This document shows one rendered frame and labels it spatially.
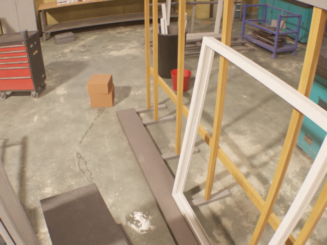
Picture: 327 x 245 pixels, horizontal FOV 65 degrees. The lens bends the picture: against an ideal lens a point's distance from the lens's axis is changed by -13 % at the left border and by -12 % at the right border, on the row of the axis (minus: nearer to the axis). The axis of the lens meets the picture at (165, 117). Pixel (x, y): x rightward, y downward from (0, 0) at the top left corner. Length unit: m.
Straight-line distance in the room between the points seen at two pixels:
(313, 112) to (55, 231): 1.31
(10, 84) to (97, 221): 3.51
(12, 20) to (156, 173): 6.19
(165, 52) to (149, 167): 2.22
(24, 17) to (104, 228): 7.01
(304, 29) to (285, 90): 6.49
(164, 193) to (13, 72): 2.97
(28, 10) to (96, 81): 4.42
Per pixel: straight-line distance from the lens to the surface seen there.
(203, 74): 2.01
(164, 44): 4.55
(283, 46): 6.66
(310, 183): 1.29
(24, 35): 4.36
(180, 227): 2.43
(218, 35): 6.74
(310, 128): 3.30
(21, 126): 4.06
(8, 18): 8.06
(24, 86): 4.59
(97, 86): 3.93
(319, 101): 3.12
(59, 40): 7.17
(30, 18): 8.00
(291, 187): 3.04
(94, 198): 1.61
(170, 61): 4.66
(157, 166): 2.93
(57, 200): 1.65
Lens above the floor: 2.01
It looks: 32 degrees down
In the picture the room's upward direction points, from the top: straight up
